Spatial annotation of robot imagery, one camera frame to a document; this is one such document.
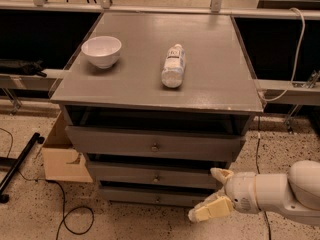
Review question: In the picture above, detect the black floor cable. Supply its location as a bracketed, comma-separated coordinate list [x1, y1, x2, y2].
[0, 127, 95, 240]
[254, 115, 273, 240]

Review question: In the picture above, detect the black cloth bag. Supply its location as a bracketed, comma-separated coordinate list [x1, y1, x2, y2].
[0, 59, 47, 77]

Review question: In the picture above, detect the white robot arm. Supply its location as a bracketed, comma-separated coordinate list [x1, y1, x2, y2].
[188, 160, 320, 226]

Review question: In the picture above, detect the white ceramic bowl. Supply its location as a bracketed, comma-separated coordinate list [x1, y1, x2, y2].
[81, 36, 122, 69]

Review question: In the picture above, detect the grey top drawer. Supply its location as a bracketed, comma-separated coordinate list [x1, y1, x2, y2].
[65, 126, 245, 162]

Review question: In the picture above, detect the black floor cable right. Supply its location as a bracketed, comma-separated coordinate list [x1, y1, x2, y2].
[254, 115, 273, 240]

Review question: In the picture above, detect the grey bottom drawer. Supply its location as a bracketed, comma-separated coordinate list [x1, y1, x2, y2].
[100, 187, 208, 207]

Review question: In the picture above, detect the cardboard box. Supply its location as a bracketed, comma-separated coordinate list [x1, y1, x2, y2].
[41, 113, 93, 183]

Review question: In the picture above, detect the white hanging cable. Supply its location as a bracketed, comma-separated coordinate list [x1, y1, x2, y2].
[258, 7, 307, 103]

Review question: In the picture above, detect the grey drawer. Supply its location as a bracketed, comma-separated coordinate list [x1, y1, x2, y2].
[65, 126, 245, 162]
[87, 162, 221, 189]
[100, 187, 208, 207]

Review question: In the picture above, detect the grey drawer cabinet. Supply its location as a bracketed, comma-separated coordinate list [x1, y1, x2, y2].
[52, 12, 263, 195]

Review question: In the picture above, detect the metal frame rail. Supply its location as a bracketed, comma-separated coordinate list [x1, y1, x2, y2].
[0, 0, 320, 21]

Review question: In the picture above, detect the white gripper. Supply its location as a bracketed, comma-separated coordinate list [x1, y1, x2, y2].
[188, 168, 260, 222]

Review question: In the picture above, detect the black floor cable left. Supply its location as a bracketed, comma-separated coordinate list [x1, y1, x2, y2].
[0, 127, 95, 240]

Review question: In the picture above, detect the clear plastic bottle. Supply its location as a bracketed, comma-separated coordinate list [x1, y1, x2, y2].
[161, 44, 186, 88]

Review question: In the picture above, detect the black metal stand leg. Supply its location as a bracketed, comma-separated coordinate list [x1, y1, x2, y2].
[0, 133, 44, 204]

